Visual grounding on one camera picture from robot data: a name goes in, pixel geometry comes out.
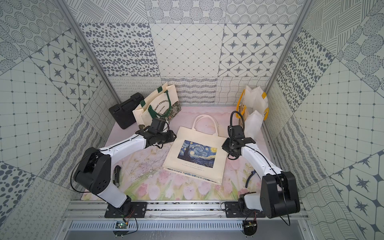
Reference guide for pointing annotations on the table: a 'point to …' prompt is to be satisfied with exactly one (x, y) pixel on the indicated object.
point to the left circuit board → (120, 224)
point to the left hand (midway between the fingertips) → (179, 138)
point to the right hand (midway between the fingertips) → (226, 150)
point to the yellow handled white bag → (252, 106)
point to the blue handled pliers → (252, 173)
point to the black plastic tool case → (123, 112)
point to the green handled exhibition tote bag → (164, 104)
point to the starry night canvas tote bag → (200, 152)
